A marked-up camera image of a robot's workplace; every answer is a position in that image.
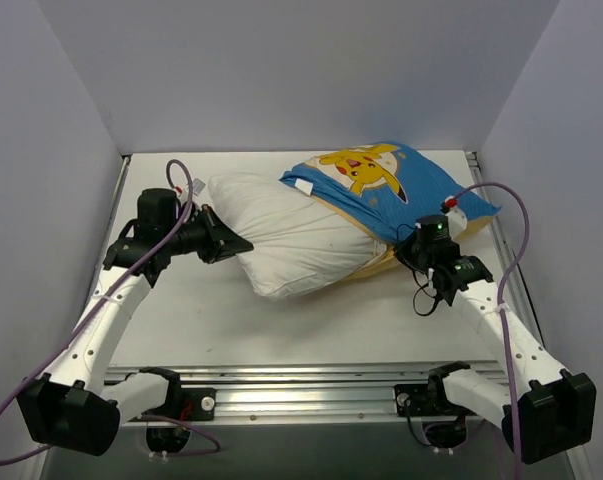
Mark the white pillow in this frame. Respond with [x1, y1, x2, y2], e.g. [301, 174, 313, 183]
[207, 173, 393, 300]

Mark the blue Pikachu pillowcase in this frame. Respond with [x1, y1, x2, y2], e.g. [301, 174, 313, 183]
[279, 140, 503, 281]

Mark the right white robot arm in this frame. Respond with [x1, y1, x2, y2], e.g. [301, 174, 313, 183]
[395, 215, 597, 465]

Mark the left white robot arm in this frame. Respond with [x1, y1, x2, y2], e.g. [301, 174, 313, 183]
[17, 188, 253, 456]

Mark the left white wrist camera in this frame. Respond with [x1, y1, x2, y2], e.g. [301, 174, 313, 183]
[175, 178, 206, 203]

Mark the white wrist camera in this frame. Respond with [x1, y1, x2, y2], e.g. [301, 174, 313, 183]
[175, 178, 206, 203]
[441, 197, 468, 240]

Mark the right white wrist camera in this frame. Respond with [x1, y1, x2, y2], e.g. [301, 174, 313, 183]
[441, 197, 468, 240]

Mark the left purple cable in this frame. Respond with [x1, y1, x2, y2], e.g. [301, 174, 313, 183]
[0, 159, 195, 464]

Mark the purple cable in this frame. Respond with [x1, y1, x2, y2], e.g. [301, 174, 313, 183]
[0, 159, 195, 464]
[443, 182, 532, 480]

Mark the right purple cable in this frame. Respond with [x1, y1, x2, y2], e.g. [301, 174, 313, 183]
[443, 182, 532, 480]

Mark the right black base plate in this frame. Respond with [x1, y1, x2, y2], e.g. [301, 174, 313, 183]
[393, 383, 466, 417]

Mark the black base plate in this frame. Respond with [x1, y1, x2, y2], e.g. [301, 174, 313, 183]
[393, 383, 466, 417]
[146, 387, 217, 422]

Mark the aluminium frame rail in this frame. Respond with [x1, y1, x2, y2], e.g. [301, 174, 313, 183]
[30, 149, 552, 429]

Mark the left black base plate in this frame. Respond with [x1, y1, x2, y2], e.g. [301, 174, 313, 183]
[146, 387, 217, 422]

